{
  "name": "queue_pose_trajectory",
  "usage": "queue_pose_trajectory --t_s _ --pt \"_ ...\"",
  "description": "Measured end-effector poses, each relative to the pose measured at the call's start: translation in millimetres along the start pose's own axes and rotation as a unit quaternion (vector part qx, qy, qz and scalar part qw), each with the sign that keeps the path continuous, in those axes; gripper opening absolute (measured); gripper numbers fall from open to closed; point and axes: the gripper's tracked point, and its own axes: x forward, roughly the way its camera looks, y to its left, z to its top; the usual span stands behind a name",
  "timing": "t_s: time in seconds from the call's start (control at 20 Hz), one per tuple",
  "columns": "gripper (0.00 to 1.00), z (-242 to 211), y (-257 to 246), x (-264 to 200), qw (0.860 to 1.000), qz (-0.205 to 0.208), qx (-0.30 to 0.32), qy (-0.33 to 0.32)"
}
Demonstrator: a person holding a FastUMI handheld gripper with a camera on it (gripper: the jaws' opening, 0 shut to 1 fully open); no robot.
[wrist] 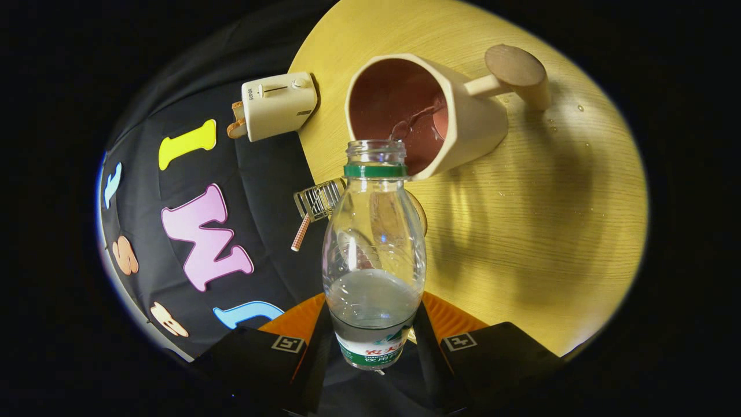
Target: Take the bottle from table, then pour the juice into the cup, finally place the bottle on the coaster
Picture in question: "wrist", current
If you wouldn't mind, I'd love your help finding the beige cup with wooden handle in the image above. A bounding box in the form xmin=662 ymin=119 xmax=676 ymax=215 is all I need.
xmin=345 ymin=45 xmax=551 ymax=181

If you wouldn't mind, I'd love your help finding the clear plastic juice bottle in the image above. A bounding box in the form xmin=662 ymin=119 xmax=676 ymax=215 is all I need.
xmin=322 ymin=140 xmax=427 ymax=371

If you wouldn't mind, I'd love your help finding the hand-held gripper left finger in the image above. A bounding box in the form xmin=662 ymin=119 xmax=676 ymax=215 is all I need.
xmin=194 ymin=292 xmax=334 ymax=416

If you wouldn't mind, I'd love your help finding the white toaster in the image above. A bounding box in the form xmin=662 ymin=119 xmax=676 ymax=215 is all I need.
xmin=241 ymin=71 xmax=318 ymax=143

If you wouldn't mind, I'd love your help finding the metal wire holder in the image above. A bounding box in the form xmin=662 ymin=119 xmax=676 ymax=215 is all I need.
xmin=294 ymin=178 xmax=347 ymax=224

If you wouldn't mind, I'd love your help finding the black backdrop cloth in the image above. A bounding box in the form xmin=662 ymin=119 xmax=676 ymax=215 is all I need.
xmin=96 ymin=0 xmax=443 ymax=417

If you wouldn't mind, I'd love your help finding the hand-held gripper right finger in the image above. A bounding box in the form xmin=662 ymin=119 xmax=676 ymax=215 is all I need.
xmin=412 ymin=291 xmax=565 ymax=415

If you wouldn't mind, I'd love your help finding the wooden table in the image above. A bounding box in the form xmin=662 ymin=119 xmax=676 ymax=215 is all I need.
xmin=288 ymin=0 xmax=649 ymax=357

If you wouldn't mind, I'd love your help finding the striped paper straw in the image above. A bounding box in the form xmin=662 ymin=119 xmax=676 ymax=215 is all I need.
xmin=291 ymin=213 xmax=311 ymax=253

